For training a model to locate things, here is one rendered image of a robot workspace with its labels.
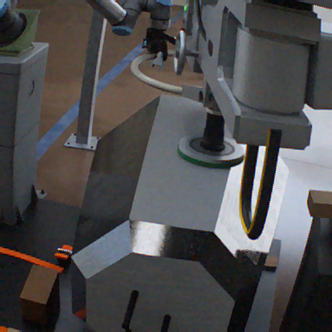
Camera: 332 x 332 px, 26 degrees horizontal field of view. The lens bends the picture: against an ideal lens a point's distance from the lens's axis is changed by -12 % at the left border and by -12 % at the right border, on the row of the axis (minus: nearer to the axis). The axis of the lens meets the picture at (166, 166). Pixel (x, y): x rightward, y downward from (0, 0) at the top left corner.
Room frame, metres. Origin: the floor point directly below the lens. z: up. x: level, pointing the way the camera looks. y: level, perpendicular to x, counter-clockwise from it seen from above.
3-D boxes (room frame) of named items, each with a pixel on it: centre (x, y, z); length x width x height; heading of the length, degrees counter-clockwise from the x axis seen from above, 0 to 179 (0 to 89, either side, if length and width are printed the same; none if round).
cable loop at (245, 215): (1.76, -0.22, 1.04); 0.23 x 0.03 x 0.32; 8
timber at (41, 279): (2.47, 0.45, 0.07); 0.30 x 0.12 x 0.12; 177
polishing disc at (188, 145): (2.41, -0.14, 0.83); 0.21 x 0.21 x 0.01
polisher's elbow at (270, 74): (1.76, -0.22, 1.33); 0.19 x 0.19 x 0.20
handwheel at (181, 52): (2.28, -0.04, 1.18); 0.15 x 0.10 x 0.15; 8
